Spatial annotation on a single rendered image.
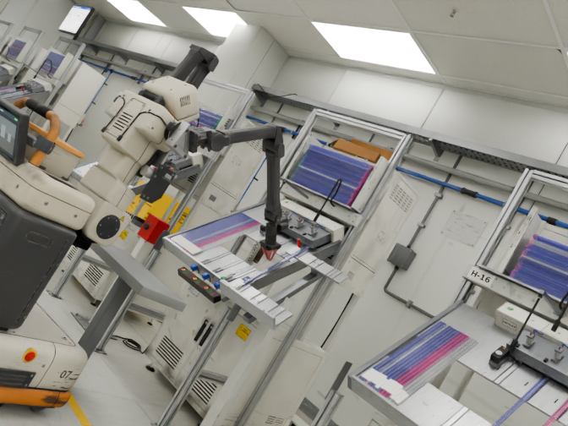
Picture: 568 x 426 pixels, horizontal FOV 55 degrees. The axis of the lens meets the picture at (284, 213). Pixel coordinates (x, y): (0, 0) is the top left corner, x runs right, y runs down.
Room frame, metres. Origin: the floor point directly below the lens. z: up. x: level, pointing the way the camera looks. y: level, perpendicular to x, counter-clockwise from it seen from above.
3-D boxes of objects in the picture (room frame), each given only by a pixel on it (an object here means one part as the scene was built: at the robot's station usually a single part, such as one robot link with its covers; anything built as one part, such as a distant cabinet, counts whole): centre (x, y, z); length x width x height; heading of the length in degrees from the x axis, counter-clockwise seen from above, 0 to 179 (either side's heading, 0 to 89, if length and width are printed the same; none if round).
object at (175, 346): (3.31, -0.19, 0.31); 0.70 x 0.65 x 0.62; 45
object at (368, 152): (3.47, -0.28, 1.82); 0.68 x 0.30 x 0.20; 45
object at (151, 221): (3.49, 0.65, 0.39); 0.24 x 0.24 x 0.78; 45
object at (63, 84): (6.61, 3.16, 0.95); 1.36 x 0.82 x 1.90; 135
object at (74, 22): (6.51, 3.26, 2.10); 0.58 x 0.14 x 0.41; 45
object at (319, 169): (3.18, -0.14, 1.52); 0.51 x 0.13 x 0.27; 45
